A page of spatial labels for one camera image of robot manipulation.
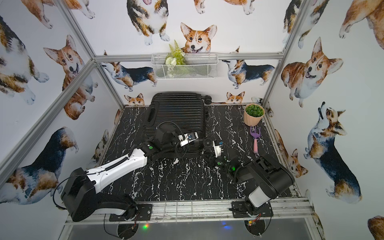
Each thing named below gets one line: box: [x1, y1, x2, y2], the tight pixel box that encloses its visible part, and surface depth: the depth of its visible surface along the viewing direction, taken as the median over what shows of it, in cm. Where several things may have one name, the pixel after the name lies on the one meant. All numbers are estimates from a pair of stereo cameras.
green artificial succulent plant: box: [245, 104, 264, 118], surface depth 105 cm
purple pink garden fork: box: [250, 126, 261, 154], surface depth 105 cm
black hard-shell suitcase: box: [142, 92, 212, 159], surface depth 92 cm
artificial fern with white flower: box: [165, 39, 186, 78], surface depth 86 cm
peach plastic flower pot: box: [243, 103, 265, 127], surface depth 105 cm
